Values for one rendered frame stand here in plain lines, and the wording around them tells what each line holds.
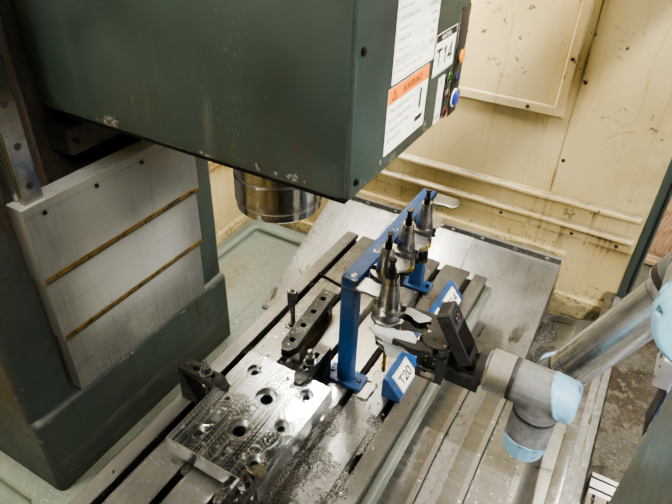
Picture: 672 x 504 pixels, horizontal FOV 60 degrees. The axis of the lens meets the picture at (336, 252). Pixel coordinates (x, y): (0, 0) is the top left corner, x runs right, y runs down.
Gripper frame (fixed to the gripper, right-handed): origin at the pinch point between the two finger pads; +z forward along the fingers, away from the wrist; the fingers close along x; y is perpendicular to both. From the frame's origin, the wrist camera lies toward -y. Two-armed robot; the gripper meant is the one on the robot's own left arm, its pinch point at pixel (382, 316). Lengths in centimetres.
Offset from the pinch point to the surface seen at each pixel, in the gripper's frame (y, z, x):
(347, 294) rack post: 11.3, 14.4, 14.1
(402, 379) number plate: 35.8, 0.5, 19.4
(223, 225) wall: 62, 106, 80
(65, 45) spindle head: -41, 57, -11
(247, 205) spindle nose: -18.5, 24.8, -6.3
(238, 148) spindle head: -31.8, 22.3, -10.9
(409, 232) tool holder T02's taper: 1.8, 8.0, 30.8
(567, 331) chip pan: 64, -31, 94
